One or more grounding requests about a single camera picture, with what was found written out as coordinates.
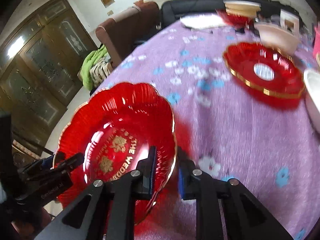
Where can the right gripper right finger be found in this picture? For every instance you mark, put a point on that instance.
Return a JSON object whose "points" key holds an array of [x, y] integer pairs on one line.
{"points": [[225, 209]]}

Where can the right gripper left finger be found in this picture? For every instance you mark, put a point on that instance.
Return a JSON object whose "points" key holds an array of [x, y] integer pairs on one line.
{"points": [[106, 210]]}

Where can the red plate with gold text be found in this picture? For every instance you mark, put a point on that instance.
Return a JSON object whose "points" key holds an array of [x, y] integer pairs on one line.
{"points": [[114, 130]]}

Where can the red plate with sticker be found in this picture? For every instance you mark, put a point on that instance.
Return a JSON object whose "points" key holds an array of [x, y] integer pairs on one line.
{"points": [[264, 69]]}

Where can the white foam bowl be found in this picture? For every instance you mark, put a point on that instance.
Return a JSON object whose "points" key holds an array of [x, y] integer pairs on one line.
{"points": [[274, 36], [312, 99]]}

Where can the stack of beige bowls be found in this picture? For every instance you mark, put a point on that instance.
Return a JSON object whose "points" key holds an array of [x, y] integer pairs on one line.
{"points": [[242, 8]]}

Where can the person left hand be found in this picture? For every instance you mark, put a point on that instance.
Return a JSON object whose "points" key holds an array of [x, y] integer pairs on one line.
{"points": [[28, 230]]}

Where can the purple floral tablecloth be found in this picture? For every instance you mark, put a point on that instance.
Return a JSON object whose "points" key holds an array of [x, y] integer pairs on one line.
{"points": [[227, 133]]}

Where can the wooden double door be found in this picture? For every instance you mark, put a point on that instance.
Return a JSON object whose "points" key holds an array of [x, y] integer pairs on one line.
{"points": [[40, 61]]}

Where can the green cloth pile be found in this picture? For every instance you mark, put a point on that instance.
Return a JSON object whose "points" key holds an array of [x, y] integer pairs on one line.
{"points": [[90, 60]]}

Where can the brown armchair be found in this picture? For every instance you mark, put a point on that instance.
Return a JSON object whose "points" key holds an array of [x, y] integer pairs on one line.
{"points": [[123, 32]]}

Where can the pink knit sleeve bottle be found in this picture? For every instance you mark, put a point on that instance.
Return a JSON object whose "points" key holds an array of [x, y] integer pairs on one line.
{"points": [[316, 46]]}

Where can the white plastic jar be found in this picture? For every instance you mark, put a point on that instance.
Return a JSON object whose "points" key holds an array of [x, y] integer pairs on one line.
{"points": [[289, 21]]}

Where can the white paper sheet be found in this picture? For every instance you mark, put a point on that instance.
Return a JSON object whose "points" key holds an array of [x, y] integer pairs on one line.
{"points": [[205, 21]]}

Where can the black leather sofa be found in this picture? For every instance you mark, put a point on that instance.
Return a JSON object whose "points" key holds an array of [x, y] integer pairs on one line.
{"points": [[173, 10]]}

